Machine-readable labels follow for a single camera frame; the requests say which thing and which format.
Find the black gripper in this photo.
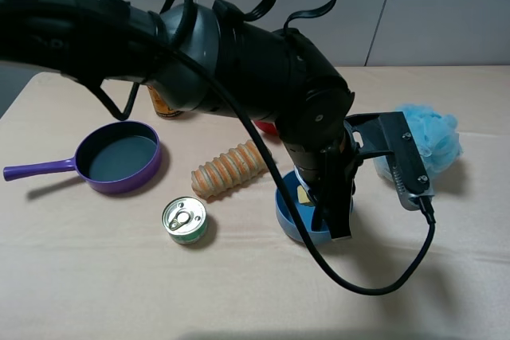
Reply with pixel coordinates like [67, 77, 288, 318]
[284, 124, 359, 240]

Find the yellow toy cake slice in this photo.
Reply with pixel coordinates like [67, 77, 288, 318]
[296, 185, 315, 207]

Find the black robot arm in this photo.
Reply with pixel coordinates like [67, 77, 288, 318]
[1, 0, 355, 239]

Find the blue plastic bowl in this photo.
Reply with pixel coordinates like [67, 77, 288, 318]
[275, 169, 353, 245]

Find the ridged toy bread loaf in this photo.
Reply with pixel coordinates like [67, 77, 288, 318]
[191, 139, 267, 199]

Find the blue mesh bath sponge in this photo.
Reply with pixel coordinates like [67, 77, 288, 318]
[396, 104, 463, 179]

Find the flat tin can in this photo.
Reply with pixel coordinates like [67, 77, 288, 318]
[162, 197, 208, 245]

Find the gold energy drink can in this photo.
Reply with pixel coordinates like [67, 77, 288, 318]
[147, 85, 182, 119]

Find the purple frying pan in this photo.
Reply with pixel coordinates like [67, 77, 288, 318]
[3, 121, 162, 194]

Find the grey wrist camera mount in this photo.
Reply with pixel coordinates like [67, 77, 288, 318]
[346, 111, 434, 218]

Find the red pot with black handles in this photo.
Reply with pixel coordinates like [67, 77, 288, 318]
[253, 121, 278, 136]

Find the black camera cable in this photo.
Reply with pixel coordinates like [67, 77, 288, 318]
[0, 1, 437, 296]

